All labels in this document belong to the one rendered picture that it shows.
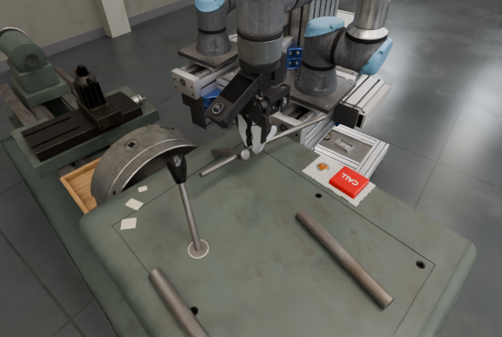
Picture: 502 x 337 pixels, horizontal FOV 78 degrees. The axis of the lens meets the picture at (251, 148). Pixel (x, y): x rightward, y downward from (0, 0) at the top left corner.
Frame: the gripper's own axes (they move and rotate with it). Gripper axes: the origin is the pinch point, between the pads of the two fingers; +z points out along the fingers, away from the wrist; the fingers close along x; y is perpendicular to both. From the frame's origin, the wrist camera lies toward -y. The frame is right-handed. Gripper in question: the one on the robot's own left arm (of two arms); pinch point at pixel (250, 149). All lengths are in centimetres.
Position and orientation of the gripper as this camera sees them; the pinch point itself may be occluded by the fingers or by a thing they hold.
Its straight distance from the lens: 66.0
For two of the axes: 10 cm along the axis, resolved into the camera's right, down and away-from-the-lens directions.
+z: 0.0, 7.4, 6.7
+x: -7.0, -4.8, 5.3
